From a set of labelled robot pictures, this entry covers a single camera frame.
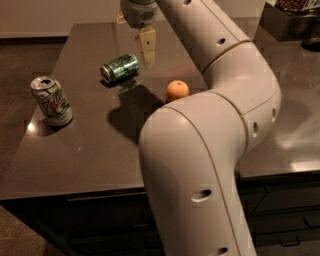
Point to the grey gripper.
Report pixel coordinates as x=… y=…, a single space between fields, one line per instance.
x=140 y=13

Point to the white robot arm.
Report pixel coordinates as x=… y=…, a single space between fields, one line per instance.
x=189 y=148

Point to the green soda can lying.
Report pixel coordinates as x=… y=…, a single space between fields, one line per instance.
x=120 y=68

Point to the white upright soda can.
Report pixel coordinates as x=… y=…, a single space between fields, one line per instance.
x=52 y=100

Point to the orange fruit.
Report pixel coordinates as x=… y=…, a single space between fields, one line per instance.
x=176 y=89

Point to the dark box with snacks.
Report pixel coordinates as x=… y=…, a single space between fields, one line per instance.
x=285 y=25

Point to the dark drawer cabinet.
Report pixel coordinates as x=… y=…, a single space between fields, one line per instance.
x=282 y=210

